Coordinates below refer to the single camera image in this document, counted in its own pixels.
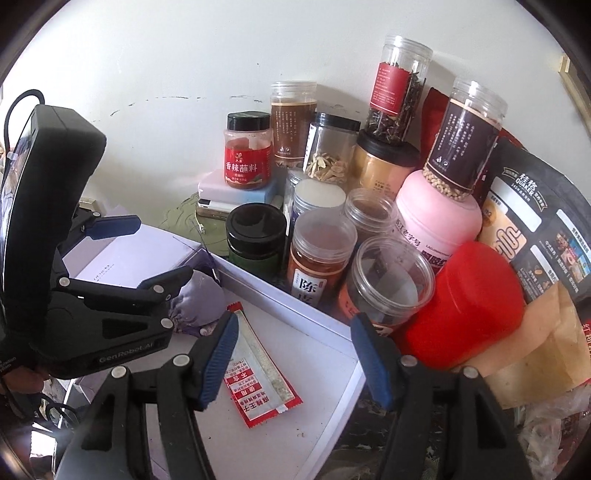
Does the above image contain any pink canister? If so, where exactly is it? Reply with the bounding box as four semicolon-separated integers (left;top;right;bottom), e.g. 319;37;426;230
394;169;483;278

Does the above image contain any red label tea jar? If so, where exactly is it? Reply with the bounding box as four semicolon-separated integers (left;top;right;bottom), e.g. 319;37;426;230
365;34;434;146

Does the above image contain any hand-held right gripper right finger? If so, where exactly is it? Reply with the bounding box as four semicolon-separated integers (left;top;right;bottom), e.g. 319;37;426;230
350;313;525;480

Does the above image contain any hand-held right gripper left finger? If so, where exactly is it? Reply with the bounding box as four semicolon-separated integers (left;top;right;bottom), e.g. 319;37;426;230
55;311;241;480

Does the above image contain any white lid jar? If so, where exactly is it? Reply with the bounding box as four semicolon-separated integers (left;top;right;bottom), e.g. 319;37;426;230
291;178;347;222

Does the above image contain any wide clear jar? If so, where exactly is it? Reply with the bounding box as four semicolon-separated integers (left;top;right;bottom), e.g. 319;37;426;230
339;237;437;340

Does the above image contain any brown label tall clear jar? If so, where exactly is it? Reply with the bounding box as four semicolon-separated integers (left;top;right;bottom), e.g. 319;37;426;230
269;80;318;171

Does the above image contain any green mat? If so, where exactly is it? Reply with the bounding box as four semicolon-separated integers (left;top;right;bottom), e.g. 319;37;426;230
159;194;232;259

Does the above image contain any orange label clear jar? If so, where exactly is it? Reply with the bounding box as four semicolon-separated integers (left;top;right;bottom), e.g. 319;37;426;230
286;215;358;310

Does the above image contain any red label spice jar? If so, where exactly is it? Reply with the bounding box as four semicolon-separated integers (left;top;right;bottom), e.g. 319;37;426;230
224;111;274;191

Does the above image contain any person's left hand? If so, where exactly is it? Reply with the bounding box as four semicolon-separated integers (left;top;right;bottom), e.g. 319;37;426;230
0;362;51;407

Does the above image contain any dark label bean jar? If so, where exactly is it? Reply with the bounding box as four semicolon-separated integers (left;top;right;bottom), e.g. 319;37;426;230
422;78;509;203

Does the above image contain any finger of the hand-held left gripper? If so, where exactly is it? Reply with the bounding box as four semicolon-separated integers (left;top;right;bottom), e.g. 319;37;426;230
60;210;142;250
48;267;195;334

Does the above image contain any dark green jar black lid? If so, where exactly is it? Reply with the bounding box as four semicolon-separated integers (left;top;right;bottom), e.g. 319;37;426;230
225;202;288;280

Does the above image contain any wooden frame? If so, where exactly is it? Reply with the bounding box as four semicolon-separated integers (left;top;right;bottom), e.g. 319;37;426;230
556;55;585;100

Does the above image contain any red canister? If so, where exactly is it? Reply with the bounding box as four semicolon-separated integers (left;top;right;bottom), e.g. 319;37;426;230
397;240;527;370

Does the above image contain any gold edged power bank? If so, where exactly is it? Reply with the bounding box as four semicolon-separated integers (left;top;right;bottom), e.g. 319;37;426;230
196;198;245;220

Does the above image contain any black oats bag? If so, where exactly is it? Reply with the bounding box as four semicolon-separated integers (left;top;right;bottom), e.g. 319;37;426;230
478;136;591;305

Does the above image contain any white box lid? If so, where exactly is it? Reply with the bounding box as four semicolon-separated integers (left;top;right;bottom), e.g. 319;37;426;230
62;223;204;287

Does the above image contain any red sachet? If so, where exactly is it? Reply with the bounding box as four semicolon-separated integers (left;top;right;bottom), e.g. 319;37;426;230
223;301;302;429

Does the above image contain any dark red bag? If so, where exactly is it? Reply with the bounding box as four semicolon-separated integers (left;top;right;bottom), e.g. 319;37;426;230
420;87;455;153

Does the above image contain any clear plastic bag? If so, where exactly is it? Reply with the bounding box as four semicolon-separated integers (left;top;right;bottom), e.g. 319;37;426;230
508;392;591;480

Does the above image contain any amber jar with black lid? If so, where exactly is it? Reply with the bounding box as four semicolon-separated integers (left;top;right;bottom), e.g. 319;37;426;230
352;130;422;199

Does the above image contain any white box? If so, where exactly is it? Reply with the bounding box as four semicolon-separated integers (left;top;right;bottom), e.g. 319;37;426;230
139;249;368;480

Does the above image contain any white power bank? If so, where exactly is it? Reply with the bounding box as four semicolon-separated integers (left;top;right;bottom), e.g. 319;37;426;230
198;168;278;204

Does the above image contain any black cable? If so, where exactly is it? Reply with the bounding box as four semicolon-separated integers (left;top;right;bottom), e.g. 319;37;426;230
4;89;47;146

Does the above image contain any kraft paper pouch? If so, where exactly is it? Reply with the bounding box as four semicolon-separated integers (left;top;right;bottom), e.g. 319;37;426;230
455;281;591;411

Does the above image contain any small clear jar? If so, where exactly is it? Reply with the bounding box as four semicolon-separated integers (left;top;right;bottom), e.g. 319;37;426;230
342;188;400;245

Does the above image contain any black lid jar with slices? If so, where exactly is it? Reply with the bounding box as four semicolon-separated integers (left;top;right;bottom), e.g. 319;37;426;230
302;112;362;185

